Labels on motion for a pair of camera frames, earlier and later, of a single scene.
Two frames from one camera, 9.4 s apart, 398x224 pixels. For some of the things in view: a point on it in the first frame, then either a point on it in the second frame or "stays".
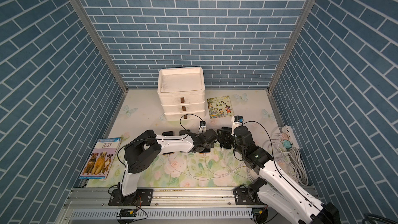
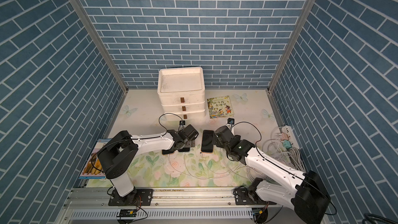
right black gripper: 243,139 to 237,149
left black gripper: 211,145 to 191,143
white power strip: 287,130 stays
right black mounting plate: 244,196 stays
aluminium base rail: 90,205 stays
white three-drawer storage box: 181,91 stays
